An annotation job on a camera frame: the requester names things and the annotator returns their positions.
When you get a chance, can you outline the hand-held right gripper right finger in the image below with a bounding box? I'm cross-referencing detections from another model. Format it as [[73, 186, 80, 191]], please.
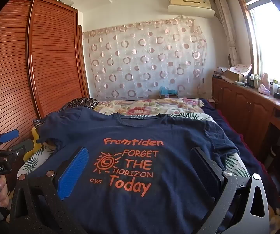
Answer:
[[190, 147, 270, 234]]

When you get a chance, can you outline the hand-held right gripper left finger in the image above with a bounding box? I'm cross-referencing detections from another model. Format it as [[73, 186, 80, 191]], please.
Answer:
[[10, 146, 89, 234]]

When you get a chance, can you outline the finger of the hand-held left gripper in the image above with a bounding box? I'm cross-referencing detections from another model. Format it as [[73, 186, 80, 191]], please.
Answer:
[[7, 139, 34, 158], [0, 129, 20, 152]]

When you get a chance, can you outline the navy printed t-shirt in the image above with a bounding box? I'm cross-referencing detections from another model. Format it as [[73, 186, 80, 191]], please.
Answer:
[[36, 107, 240, 234]]

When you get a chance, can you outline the palm-leaf printed bed sheet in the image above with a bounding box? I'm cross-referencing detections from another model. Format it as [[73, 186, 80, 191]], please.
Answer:
[[20, 112, 251, 178]]

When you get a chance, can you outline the yellow plush toy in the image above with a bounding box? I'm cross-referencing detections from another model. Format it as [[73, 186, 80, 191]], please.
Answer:
[[24, 127, 43, 161]]

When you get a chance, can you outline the navy bed sheet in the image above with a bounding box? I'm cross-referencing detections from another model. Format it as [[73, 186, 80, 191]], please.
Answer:
[[201, 99, 280, 200]]

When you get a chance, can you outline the dark dotted cloth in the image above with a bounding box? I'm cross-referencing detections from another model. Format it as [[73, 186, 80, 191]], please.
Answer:
[[33, 97, 99, 129]]

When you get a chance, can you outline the wooden side cabinet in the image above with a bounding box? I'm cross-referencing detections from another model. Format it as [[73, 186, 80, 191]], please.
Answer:
[[212, 77, 280, 166]]

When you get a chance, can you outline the floral blanket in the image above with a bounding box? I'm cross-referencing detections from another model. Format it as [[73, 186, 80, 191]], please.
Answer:
[[98, 97, 205, 117]]

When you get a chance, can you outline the blue plastic toy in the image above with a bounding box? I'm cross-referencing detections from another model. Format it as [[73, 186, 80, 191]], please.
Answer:
[[159, 86, 179, 99]]

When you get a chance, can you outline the wooden slatted wardrobe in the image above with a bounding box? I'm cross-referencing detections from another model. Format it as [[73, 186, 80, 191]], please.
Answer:
[[0, 0, 90, 152]]

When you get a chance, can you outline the cardboard box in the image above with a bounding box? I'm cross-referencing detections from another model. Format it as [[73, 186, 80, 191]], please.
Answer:
[[224, 69, 246, 83]]

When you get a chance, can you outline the pink figurine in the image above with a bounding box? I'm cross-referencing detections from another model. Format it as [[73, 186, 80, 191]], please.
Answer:
[[258, 73, 271, 94]]

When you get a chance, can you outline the sheer circle-patterned curtain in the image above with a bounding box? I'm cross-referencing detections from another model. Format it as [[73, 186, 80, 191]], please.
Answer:
[[82, 19, 209, 100]]

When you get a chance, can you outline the wooden-framed window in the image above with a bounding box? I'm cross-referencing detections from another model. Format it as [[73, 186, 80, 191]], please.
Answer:
[[236, 0, 280, 90]]

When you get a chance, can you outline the long cream window curtain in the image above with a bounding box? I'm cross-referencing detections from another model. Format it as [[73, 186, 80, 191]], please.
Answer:
[[214, 0, 240, 69]]

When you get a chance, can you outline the cream wall air conditioner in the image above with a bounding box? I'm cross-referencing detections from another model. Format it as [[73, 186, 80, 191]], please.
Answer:
[[167, 0, 215, 18]]

